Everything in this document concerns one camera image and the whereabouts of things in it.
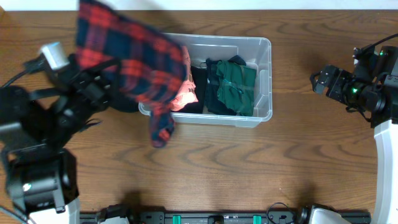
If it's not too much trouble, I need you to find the clear plastic storage bin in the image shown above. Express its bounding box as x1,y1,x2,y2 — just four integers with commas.
138,32,274,129

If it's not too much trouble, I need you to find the red navy plaid shirt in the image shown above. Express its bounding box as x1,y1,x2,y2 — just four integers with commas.
76,0,187,147

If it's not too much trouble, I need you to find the pink shirt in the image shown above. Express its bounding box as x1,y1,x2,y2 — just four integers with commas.
171,46,198,111

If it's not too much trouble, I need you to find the navy garment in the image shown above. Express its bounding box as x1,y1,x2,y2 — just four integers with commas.
205,55,247,116

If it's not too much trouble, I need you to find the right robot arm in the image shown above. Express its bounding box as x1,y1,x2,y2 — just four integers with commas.
310,45,397,223

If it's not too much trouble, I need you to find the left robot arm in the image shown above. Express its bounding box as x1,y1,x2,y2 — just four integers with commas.
1,55,121,223

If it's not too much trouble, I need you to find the green garment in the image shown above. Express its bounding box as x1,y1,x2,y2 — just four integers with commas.
216,60,257,116

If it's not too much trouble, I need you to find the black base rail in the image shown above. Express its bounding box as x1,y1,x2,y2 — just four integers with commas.
77,202,372,224

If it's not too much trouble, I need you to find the black hooded garment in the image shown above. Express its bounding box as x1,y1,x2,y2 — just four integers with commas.
110,93,139,113

